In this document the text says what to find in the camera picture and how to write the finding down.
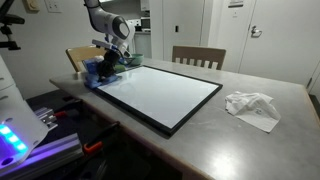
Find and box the light wooden chair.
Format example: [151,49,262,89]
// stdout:
[65,44,108,74]

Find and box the microwave oven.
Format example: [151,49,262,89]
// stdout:
[140,16,152,32]

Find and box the black clamp orange handle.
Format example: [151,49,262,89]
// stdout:
[52,99,84,120]
[82,120,122,156]

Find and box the beige round thermostat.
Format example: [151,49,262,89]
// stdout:
[22,0,41,14]

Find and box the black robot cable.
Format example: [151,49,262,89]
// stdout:
[114,49,138,66]

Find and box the black framed whiteboard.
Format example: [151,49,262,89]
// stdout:
[91,64,224,136]

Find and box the black camera on mount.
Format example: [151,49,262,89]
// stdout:
[0,12,26,52]

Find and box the aluminium mounting rail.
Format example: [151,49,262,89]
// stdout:
[0,132,84,180]

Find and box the dark brown wooden chair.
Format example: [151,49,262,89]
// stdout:
[171,45,227,71]

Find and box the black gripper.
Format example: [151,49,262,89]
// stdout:
[96,49,121,84]

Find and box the silver metal bracket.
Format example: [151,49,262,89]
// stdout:
[34,107,59,132]

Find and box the green bowl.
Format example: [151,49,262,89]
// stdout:
[128,53,145,67]

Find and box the white countertop appliance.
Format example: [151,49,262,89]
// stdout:
[129,18,142,28]

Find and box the door sign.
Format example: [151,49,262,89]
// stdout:
[227,0,245,8]

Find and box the crumpled white paper towel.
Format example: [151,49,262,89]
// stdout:
[224,90,282,134]

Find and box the blue tissue box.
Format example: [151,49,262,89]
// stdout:
[82,56,129,78]

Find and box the silver door lever handle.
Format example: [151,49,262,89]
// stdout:
[250,24,263,38]

